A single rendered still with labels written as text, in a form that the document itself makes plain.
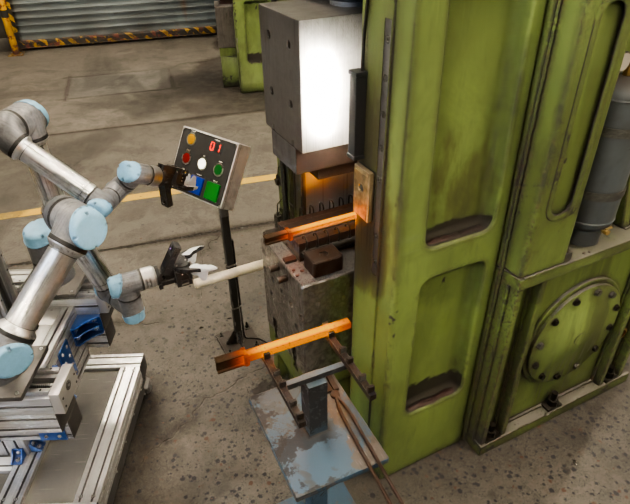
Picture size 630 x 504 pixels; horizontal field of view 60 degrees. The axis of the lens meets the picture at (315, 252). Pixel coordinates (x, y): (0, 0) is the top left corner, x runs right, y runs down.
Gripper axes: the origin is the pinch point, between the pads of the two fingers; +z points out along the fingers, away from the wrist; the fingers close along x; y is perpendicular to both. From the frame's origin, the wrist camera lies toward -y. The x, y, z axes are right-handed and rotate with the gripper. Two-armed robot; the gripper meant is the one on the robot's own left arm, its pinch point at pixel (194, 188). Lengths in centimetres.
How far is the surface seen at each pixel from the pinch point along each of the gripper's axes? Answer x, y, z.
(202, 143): 13.0, 17.7, 10.3
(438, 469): -114, -83, 68
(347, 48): -65, 60, -19
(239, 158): -7.0, 16.7, 13.1
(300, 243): -53, -5, 5
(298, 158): -54, 24, -12
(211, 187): 0.4, 1.7, 9.6
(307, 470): -100, -59, -26
